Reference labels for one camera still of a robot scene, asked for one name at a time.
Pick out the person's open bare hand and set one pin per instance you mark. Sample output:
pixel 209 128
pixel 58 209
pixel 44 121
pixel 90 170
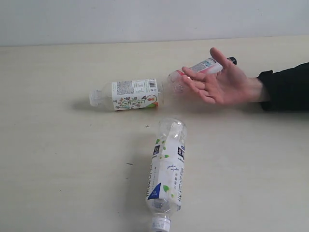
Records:
pixel 230 86

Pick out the floral label tea bottle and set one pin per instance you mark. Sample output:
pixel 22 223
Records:
pixel 128 95

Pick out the white jasmine label bottle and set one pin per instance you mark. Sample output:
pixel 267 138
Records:
pixel 165 183

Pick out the forearm in black sleeve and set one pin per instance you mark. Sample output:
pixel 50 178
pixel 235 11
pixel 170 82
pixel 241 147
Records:
pixel 287 90

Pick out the pink peach label bottle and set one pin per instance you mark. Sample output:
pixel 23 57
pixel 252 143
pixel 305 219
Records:
pixel 175 79

